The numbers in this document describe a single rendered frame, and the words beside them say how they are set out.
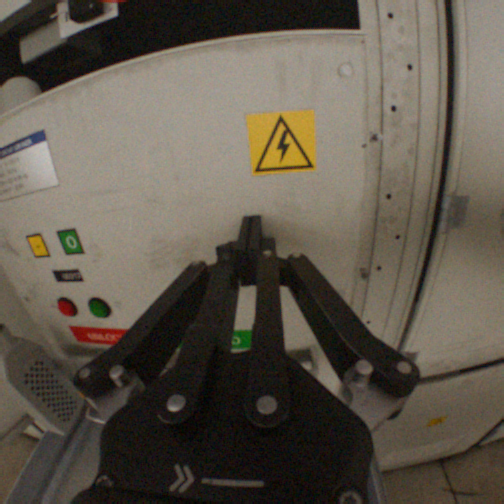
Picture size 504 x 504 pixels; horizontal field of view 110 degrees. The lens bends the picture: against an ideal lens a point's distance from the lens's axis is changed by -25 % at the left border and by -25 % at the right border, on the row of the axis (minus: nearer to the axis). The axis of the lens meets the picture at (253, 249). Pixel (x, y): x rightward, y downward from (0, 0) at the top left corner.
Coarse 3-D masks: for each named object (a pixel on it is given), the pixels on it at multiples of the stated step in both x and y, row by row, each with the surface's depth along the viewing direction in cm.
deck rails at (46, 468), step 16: (80, 416) 39; (48, 432) 31; (80, 432) 36; (48, 448) 30; (64, 448) 33; (32, 464) 25; (48, 464) 28; (64, 464) 30; (16, 480) 22; (32, 480) 24; (48, 480) 27; (368, 480) 25; (16, 496) 20; (32, 496) 23; (48, 496) 24; (368, 496) 24
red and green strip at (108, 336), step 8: (72, 328) 31; (80, 328) 30; (88, 328) 30; (96, 328) 30; (104, 328) 30; (80, 336) 31; (88, 336) 31; (96, 336) 31; (104, 336) 31; (112, 336) 30; (120, 336) 30; (240, 336) 28; (248, 336) 28; (112, 344) 31; (232, 344) 29; (240, 344) 29; (248, 344) 29
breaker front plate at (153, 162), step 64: (192, 64) 16; (256, 64) 16; (320, 64) 16; (0, 128) 18; (64, 128) 18; (128, 128) 18; (192, 128) 18; (320, 128) 18; (64, 192) 21; (128, 192) 21; (192, 192) 21; (256, 192) 21; (320, 192) 20; (0, 256) 26; (64, 256) 25; (128, 256) 24; (192, 256) 24; (320, 256) 23; (64, 320) 30; (128, 320) 29
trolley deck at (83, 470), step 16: (96, 416) 40; (96, 432) 37; (80, 448) 34; (96, 448) 34; (80, 464) 31; (96, 464) 31; (64, 480) 28; (80, 480) 28; (64, 496) 25; (384, 496) 25
